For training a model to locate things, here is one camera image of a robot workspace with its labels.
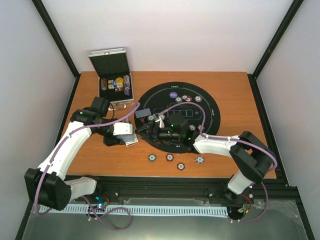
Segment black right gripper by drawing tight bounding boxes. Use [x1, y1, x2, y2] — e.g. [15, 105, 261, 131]
[135, 122, 182, 147]

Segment green chips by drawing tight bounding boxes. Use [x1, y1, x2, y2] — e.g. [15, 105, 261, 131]
[175, 96, 183, 103]
[147, 115, 155, 122]

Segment red triangular all-in marker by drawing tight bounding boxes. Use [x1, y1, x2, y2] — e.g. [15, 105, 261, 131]
[139, 117, 146, 124]

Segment blue-backed card deck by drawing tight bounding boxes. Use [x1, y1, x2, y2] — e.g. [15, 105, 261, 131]
[116, 134, 136, 143]

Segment dealt card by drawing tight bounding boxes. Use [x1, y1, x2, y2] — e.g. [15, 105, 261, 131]
[134, 108, 152, 119]

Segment green poker chip stack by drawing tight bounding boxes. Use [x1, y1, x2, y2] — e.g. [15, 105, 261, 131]
[148, 154, 157, 162]

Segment brown poker chip stack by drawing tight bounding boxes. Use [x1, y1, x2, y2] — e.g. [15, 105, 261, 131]
[165, 153, 174, 162]

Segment purple small blind button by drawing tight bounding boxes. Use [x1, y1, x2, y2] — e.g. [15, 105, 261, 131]
[169, 92, 178, 99]

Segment single brown chip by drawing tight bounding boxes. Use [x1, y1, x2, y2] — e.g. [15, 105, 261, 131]
[177, 162, 185, 171]

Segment brown chip mat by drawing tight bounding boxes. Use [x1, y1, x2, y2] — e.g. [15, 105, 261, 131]
[197, 125, 205, 132]

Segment blue poker chip stack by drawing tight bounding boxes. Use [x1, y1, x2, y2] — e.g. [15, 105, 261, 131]
[195, 156, 205, 164]

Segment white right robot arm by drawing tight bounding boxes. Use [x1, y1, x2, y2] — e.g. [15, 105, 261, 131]
[135, 113, 277, 196]

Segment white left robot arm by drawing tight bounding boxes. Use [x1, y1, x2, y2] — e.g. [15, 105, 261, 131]
[24, 97, 132, 216]

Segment white playing card box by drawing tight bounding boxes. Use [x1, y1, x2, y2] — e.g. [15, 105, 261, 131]
[125, 140, 139, 147]

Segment black round poker mat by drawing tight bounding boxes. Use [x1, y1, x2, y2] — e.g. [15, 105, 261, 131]
[134, 81, 221, 154]

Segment aluminium poker chip case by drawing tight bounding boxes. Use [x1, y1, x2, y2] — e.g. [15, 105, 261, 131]
[88, 47, 134, 111]

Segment brown chips in case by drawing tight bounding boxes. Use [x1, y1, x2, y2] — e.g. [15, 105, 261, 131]
[100, 78, 108, 91]

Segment purple chips in case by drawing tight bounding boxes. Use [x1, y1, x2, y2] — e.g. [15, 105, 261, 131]
[123, 75, 131, 96]

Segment yellow button in case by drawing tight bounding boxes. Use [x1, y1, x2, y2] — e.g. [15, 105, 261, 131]
[115, 77, 124, 88]

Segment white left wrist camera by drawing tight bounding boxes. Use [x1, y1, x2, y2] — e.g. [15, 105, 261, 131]
[113, 122, 133, 136]

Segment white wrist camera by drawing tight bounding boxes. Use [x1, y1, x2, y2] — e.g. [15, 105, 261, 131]
[113, 122, 133, 136]
[152, 113, 165, 128]

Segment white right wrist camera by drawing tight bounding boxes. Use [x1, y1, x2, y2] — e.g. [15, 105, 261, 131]
[152, 113, 165, 128]

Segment light blue cable duct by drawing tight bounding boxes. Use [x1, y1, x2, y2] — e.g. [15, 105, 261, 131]
[50, 203, 228, 218]

